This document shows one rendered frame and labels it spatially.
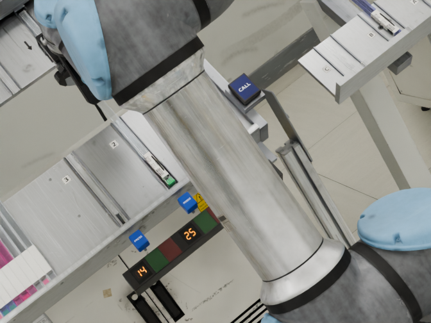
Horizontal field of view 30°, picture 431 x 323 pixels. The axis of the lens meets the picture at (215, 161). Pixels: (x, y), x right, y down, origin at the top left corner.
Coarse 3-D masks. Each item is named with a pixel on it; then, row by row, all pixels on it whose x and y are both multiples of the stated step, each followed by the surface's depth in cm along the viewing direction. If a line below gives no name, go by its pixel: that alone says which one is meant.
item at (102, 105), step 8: (24, 16) 163; (32, 24) 162; (40, 32) 161; (104, 104) 153; (104, 112) 153; (112, 112) 152; (112, 120) 152; (120, 120) 151; (120, 128) 151; (128, 128) 151; (128, 136) 150; (136, 144) 149; (144, 152) 148; (168, 176) 146
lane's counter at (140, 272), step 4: (140, 264) 142; (144, 264) 142; (136, 268) 142; (140, 268) 141; (144, 268) 141; (148, 268) 141; (132, 272) 141; (136, 272) 141; (140, 272) 141; (144, 272) 141; (148, 272) 141; (136, 276) 141; (140, 276) 141; (144, 276) 141; (148, 276) 141; (136, 280) 141; (140, 280) 141; (144, 280) 140
